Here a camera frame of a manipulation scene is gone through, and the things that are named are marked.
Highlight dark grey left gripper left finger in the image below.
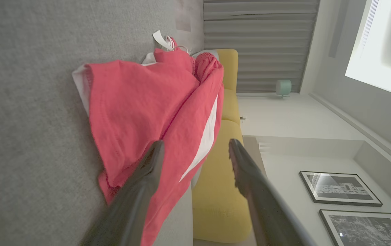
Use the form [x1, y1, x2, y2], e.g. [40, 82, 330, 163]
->
[81, 139, 166, 246]

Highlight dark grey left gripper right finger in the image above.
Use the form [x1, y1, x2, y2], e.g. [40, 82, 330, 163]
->
[228, 138, 317, 246]

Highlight red shorts with white stripe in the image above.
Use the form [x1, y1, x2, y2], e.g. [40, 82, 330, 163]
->
[88, 48, 225, 246]

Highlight red jersey with white sleeves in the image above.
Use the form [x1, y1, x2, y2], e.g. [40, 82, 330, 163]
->
[71, 30, 191, 117]

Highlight grey sofa seat cushion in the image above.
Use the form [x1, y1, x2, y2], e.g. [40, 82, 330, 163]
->
[154, 183, 195, 246]

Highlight beige panel behind sofa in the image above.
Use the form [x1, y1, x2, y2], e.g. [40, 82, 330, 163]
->
[243, 135, 268, 179]

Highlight black framed picture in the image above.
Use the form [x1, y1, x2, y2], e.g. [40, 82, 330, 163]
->
[319, 209, 391, 246]
[299, 171, 383, 207]

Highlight small yellow sofa back cushion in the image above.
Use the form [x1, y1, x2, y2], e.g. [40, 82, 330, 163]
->
[221, 88, 241, 125]

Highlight teal round table lamp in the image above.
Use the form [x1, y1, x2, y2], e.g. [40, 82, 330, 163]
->
[276, 80, 292, 98]

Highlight grey pleated curtain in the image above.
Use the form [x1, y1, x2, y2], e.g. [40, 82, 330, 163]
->
[203, 0, 321, 93]

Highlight bright ceiling light panel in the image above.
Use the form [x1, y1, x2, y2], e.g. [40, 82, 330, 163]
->
[345, 0, 391, 101]

